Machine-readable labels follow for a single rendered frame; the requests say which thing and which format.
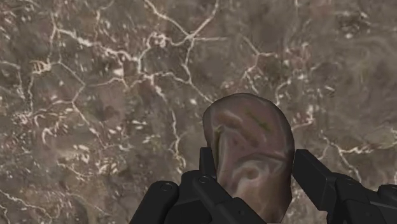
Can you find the brown rounded potato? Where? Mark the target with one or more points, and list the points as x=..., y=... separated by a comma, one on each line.
x=251, y=149

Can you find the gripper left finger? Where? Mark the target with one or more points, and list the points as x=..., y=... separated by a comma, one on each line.
x=198, y=198

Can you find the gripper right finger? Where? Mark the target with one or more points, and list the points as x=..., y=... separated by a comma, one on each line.
x=338, y=192

